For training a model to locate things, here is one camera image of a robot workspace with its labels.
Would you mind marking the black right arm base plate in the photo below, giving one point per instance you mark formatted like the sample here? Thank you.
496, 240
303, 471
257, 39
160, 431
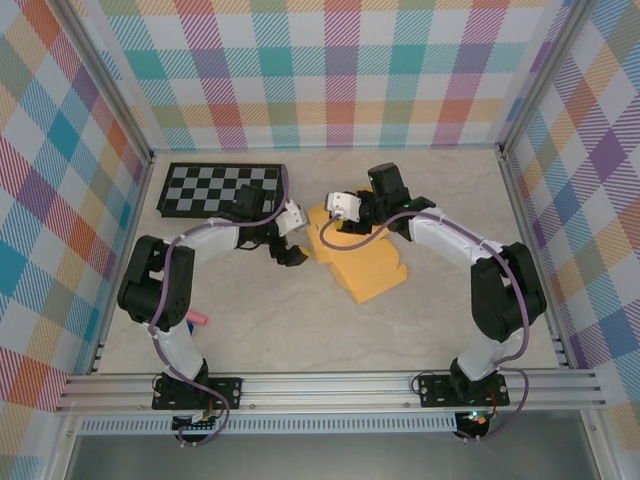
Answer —
435, 390

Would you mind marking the yellow paper box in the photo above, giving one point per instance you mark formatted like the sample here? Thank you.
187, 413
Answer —
370, 270

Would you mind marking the black and white checkerboard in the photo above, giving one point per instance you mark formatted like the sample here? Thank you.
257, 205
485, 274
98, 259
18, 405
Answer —
200, 190

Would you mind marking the aluminium table side rail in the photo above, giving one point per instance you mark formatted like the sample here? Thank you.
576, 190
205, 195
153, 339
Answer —
525, 225
136, 215

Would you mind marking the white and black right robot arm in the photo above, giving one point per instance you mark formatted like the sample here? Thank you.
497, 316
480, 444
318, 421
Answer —
450, 240

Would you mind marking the aluminium frame post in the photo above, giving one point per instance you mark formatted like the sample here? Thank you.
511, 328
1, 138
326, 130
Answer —
105, 82
545, 80

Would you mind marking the aluminium mounting rail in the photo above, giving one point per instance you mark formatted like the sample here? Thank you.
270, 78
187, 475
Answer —
325, 392

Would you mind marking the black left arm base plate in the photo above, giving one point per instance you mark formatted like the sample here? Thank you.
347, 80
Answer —
230, 390

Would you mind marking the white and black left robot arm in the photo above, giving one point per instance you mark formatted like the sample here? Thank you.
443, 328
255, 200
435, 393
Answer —
210, 245

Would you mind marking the pink cylinder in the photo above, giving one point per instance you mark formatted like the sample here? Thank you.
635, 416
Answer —
197, 317

